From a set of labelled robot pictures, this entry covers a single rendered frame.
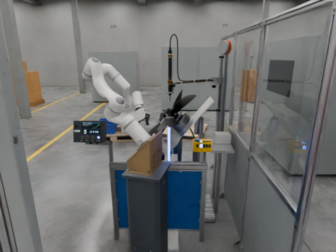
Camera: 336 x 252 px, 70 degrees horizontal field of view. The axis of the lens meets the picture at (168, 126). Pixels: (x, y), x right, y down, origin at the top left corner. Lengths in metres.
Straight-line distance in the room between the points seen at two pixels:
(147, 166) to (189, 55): 6.33
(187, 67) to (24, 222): 7.37
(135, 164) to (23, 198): 1.18
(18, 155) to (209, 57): 7.47
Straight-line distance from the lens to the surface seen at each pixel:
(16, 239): 0.86
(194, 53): 7.90
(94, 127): 2.17
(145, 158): 1.79
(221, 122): 2.90
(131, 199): 1.97
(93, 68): 1.97
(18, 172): 0.74
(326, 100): 1.28
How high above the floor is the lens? 1.80
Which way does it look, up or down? 16 degrees down
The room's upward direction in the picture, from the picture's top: straight up
